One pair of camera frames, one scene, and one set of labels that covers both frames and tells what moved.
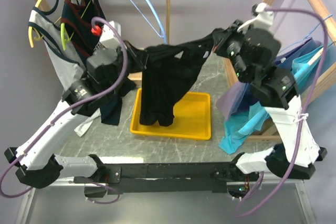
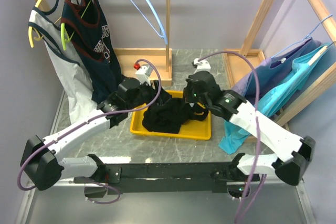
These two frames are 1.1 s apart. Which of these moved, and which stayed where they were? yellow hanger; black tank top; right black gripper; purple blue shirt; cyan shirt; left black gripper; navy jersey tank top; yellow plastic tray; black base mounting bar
Moved: black tank top; left black gripper; right black gripper
Stayed: black base mounting bar; yellow hanger; cyan shirt; yellow plastic tray; navy jersey tank top; purple blue shirt
